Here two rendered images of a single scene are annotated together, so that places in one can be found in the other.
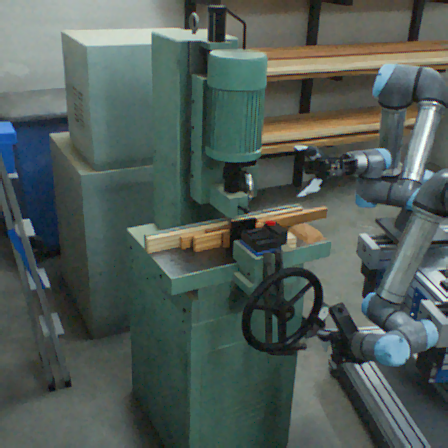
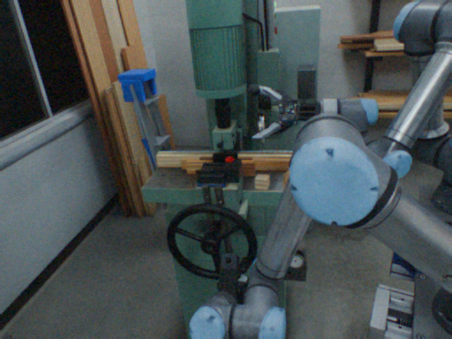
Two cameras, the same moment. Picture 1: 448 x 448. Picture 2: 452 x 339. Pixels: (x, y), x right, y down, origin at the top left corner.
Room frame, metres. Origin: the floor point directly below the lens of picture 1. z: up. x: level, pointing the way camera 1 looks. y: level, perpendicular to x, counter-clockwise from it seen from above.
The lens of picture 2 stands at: (0.88, -0.82, 1.49)
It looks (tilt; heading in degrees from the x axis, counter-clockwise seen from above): 26 degrees down; 42
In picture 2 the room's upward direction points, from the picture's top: 5 degrees counter-clockwise
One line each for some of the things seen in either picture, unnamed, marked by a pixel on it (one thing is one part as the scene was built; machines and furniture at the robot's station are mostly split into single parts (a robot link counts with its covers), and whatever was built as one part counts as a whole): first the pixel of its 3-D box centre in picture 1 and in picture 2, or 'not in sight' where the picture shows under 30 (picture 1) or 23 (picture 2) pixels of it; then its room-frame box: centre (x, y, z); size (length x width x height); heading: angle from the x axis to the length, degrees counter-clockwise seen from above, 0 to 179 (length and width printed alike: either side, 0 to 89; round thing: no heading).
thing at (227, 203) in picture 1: (228, 201); (226, 136); (1.79, -0.01, 1.03); 0.14 x 0.07 x 0.09; 30
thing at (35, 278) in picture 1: (23, 265); (161, 164); (2.08, 0.81, 0.58); 0.27 x 0.25 x 1.16; 116
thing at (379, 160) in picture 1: (372, 161); (355, 113); (1.82, -0.47, 1.17); 0.11 x 0.08 x 0.09; 120
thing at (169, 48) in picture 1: (191, 139); (234, 83); (2.02, 0.13, 1.16); 0.22 x 0.22 x 0.72; 30
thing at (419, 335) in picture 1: (410, 334); (259, 318); (1.29, -0.51, 0.88); 0.11 x 0.11 x 0.08; 28
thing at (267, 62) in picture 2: not in sight; (268, 70); (2.03, -0.04, 1.23); 0.09 x 0.08 x 0.15; 30
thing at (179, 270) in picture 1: (247, 258); (225, 189); (1.68, -0.08, 0.87); 0.61 x 0.30 x 0.06; 120
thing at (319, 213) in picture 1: (257, 226); (256, 164); (1.82, -0.12, 0.92); 0.59 x 0.02 x 0.04; 120
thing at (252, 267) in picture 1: (262, 257); (220, 190); (1.61, -0.13, 0.92); 0.15 x 0.13 x 0.09; 120
